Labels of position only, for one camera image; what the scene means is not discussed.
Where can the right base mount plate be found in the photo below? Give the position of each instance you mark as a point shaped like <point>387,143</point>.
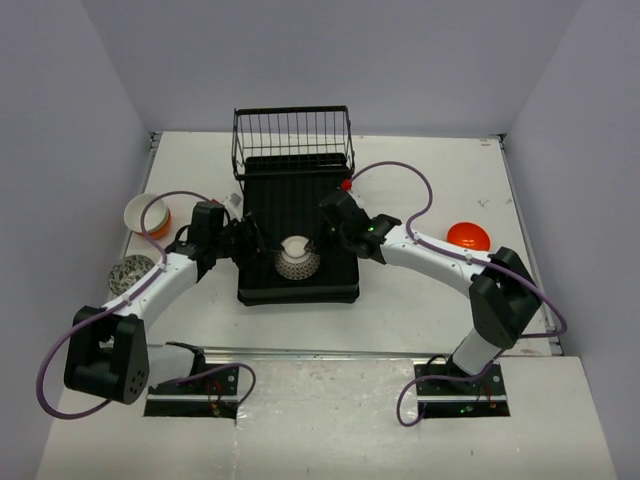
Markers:
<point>438,399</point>

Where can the brown patterned white bowl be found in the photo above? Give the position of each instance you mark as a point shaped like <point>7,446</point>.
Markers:
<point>295,261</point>

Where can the base mount plate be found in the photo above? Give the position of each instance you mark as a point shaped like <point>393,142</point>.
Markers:
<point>214,397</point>
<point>438,399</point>

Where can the black wire basket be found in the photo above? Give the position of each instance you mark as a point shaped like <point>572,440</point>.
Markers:
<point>283,141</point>

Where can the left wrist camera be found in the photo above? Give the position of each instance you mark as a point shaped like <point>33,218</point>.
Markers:
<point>233,202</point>

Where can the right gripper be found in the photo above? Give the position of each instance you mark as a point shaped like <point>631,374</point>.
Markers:
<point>320,241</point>

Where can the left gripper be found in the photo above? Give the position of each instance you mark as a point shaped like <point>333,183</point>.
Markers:
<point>254,246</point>

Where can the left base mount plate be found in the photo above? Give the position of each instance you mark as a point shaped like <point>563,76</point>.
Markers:
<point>214,397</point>

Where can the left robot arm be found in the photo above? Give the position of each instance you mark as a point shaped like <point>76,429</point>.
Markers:
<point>108,355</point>

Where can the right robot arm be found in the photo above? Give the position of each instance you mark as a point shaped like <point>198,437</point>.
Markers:
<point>501,292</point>

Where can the orange plastic bowl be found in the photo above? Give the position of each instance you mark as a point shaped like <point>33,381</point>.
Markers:
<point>469,235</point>
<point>156,228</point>

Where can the pink floral ceramic bowl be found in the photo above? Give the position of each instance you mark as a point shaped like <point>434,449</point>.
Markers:
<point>127,272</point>

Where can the beige ceramic bowl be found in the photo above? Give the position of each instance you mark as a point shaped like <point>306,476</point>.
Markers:
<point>146,202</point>

